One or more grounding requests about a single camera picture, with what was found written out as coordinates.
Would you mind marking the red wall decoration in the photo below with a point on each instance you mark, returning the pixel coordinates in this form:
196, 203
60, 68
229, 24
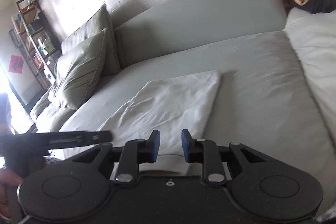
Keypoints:
16, 64

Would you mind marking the black folded garment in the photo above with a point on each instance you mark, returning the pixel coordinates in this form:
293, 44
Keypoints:
315, 6

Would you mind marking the front olive cushion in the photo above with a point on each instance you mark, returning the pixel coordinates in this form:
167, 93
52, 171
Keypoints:
77, 74

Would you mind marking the light grey t-shirt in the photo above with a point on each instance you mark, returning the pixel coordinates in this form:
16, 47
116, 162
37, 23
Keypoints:
169, 105

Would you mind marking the person's left hand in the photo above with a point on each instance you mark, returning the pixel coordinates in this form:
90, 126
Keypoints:
8, 179

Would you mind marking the metal storage shelf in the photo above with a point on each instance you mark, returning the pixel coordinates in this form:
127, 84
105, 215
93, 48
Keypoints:
36, 40

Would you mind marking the olive cushion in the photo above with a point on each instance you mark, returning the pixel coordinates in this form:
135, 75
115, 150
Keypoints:
97, 26
77, 74

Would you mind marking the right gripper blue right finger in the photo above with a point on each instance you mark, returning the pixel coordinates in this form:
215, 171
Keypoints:
206, 153

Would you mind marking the rear olive cushion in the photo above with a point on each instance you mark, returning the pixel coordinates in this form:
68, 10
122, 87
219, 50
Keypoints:
97, 26

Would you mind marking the grey fabric sofa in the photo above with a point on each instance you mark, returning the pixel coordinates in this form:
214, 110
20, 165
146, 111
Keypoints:
264, 100

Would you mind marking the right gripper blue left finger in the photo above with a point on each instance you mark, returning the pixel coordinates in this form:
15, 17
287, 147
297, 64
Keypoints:
134, 153

